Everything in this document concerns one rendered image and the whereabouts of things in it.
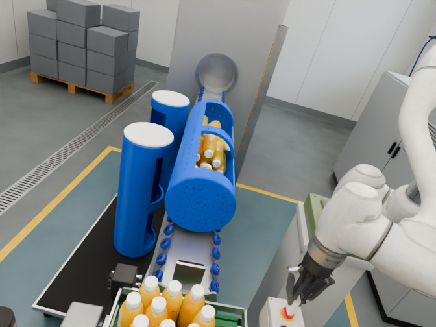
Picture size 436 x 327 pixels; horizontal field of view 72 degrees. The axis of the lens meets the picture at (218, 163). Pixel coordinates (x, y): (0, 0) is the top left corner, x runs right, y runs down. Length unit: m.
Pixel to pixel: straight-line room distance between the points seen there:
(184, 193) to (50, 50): 3.92
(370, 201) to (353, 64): 5.63
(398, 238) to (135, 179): 1.38
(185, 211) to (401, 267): 0.79
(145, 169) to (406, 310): 2.10
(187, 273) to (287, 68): 5.31
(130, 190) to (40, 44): 3.40
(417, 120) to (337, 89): 5.45
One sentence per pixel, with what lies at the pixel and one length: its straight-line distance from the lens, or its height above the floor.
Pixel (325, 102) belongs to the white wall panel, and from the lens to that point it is 6.34.
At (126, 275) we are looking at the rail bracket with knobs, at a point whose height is 1.00.
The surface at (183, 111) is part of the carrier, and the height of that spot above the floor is 0.99.
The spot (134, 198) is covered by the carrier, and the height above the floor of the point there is 0.67.
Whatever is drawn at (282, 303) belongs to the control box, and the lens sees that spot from 1.02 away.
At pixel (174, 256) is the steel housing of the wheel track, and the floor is 0.93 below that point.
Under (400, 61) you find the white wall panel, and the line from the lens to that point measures 6.49.
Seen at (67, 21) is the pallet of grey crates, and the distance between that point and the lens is 4.63.
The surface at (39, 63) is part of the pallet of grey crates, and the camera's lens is 5.01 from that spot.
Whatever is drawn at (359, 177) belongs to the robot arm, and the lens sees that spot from 1.35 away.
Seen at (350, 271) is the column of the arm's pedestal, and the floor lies 0.92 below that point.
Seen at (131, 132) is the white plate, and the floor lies 1.04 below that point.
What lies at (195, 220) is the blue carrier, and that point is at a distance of 1.26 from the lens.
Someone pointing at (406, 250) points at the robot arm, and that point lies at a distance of 0.71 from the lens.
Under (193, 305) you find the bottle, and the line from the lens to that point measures 0.98.
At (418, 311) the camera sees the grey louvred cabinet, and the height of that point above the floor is 0.22.
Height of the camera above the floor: 1.86
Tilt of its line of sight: 31 degrees down
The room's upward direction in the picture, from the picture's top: 16 degrees clockwise
